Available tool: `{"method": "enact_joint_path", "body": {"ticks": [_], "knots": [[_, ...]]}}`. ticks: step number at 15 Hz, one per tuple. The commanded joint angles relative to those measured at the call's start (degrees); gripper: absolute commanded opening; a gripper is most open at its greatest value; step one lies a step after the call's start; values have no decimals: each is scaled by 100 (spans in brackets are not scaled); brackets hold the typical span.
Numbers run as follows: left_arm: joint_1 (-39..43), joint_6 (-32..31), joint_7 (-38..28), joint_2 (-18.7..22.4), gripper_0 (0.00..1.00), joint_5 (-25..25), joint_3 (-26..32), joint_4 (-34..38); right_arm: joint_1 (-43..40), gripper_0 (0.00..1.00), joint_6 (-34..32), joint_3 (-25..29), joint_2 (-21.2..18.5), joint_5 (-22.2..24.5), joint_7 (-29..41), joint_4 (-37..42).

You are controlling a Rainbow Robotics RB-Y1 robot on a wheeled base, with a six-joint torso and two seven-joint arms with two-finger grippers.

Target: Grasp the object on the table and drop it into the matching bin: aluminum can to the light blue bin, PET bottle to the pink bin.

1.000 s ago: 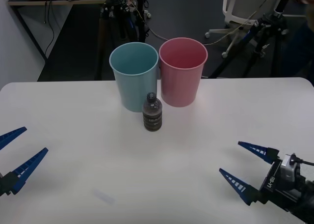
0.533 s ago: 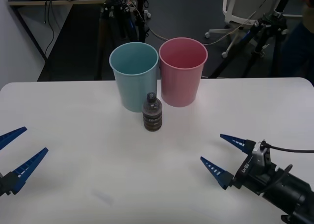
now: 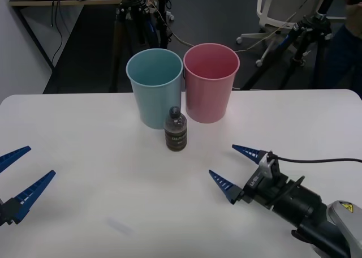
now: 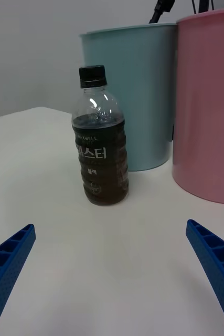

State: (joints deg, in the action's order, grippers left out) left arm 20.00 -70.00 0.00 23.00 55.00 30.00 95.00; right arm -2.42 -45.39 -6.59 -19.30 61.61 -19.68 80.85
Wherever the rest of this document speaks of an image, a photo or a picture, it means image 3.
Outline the white office chair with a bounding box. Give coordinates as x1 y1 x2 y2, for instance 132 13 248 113
236 0 326 67

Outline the black tripod with blue legs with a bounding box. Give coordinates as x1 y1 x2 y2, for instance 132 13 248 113
240 0 343 91

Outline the pale blue plastic bin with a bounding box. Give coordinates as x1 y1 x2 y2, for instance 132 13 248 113
126 48 183 130

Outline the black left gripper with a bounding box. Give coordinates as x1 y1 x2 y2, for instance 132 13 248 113
0 146 57 227

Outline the person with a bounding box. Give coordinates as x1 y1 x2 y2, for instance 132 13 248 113
322 0 362 99

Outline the black tripod with white head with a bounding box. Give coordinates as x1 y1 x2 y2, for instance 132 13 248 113
109 0 174 93

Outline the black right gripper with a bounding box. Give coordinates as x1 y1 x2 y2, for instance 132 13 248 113
209 144 290 211

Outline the long black hanging cable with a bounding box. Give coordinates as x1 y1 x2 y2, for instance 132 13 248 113
51 0 64 70

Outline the beige cable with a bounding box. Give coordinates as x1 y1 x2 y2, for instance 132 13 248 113
146 0 325 53

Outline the pink plastic bin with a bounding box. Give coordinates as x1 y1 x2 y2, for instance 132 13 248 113
183 42 241 124

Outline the clear bottle with dark label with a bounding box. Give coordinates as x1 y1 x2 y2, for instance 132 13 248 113
165 106 188 152

